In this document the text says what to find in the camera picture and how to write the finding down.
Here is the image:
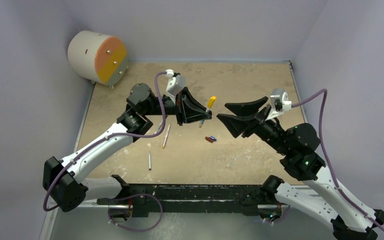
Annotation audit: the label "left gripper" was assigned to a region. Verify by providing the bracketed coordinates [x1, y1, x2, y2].
[143, 87, 212, 126]

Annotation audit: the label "white pen orange tip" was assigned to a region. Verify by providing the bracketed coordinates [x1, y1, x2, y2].
[198, 107, 211, 128]

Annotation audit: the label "white pen black end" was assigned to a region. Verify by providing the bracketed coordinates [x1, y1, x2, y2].
[147, 151, 152, 171]

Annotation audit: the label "yellow pen cap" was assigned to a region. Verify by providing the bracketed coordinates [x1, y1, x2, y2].
[207, 96, 217, 109]

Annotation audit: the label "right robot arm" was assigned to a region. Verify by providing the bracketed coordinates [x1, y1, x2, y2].
[217, 96, 384, 240]

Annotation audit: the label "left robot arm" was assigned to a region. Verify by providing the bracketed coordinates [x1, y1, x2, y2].
[42, 83, 212, 212]

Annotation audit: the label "round cabinet with coloured drawers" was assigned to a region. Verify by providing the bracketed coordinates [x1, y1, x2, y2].
[67, 30, 129, 89]

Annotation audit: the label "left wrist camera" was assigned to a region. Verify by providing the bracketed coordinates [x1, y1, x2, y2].
[165, 69, 186, 102]

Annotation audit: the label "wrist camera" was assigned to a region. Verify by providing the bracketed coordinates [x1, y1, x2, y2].
[266, 88, 292, 121]
[165, 69, 186, 102]

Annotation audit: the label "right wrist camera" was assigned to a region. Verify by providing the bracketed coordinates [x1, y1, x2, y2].
[266, 88, 292, 121]

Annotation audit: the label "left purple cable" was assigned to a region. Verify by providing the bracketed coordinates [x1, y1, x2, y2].
[42, 71, 168, 213]

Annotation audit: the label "black base frame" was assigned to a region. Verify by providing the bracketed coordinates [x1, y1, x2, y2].
[97, 175, 288, 221]

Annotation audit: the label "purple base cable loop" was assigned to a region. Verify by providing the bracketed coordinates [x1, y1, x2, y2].
[107, 192, 164, 232]

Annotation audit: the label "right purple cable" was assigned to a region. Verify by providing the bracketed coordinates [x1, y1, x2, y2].
[290, 88, 384, 240]

